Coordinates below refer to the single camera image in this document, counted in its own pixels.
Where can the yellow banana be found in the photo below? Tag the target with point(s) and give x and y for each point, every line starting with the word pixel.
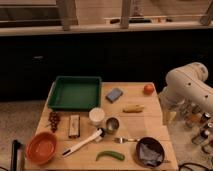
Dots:
pixel 133 109

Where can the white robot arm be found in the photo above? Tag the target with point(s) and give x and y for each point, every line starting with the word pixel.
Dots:
pixel 186 83

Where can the green plastic tray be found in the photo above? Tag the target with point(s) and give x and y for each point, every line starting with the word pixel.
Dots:
pixel 75 93

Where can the white cup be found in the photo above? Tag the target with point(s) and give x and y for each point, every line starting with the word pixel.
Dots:
pixel 96 116

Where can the small metal cup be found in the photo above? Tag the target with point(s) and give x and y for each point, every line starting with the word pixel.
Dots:
pixel 112 125

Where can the red tomato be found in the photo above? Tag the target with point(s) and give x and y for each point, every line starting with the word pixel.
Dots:
pixel 148 89

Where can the wooden brush block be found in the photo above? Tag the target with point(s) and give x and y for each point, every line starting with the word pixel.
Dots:
pixel 74 126

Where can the metal fork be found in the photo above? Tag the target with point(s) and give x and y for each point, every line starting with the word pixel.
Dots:
pixel 122 140

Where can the bunch of dark grapes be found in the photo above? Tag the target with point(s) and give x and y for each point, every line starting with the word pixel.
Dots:
pixel 54 120

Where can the green chili pepper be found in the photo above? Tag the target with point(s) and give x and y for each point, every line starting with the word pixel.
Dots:
pixel 114 154

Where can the dark bowl with cloth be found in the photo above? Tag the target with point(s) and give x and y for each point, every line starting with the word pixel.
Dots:
pixel 149 152

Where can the orange bowl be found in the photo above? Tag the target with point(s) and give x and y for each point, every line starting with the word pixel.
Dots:
pixel 41 148

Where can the white handled kitchen tool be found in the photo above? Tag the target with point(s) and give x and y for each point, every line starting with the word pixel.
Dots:
pixel 77 146

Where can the black chair frame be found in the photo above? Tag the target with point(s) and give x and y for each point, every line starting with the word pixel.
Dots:
pixel 16 147

